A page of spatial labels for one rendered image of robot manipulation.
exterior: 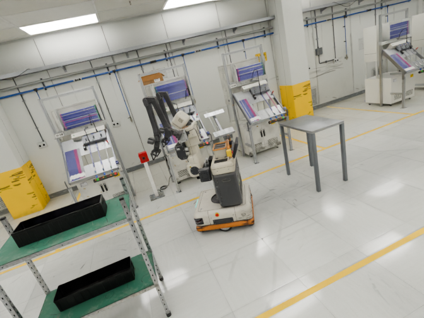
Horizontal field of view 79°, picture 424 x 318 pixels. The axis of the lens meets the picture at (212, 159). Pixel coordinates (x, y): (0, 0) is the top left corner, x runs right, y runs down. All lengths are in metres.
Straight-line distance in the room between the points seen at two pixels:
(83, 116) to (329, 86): 6.14
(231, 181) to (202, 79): 3.72
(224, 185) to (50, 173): 4.28
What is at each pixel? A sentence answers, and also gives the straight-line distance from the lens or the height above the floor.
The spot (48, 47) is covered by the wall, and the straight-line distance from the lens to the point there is 5.96.
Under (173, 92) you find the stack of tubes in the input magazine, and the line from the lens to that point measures 4.35.
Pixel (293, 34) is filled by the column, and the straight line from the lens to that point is 6.55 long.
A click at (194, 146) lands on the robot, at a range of 2.82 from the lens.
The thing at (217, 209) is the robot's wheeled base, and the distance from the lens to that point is 2.91.
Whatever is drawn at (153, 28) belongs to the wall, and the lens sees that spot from 5.95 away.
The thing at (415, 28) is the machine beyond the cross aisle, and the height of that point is 1.44.
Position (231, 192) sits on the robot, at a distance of 2.77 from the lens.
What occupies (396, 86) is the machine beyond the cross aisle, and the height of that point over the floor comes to 0.40.
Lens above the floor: 1.76
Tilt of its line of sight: 19 degrees down
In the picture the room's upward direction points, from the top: 14 degrees counter-clockwise
